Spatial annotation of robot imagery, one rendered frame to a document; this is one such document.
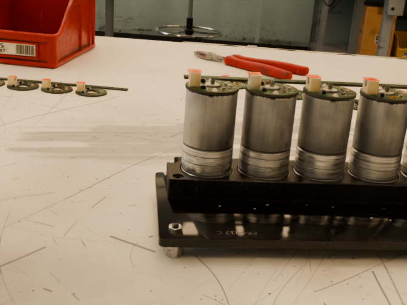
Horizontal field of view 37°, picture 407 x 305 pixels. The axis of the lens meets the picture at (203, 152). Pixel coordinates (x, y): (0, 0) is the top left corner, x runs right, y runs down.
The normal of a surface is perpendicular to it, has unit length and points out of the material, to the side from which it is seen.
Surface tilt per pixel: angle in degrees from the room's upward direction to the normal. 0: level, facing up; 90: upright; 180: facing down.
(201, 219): 0
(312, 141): 90
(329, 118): 90
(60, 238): 0
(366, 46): 89
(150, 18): 90
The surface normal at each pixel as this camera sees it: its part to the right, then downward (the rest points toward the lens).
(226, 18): -0.04, 0.34
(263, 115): -0.37, 0.29
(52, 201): 0.07, -0.94
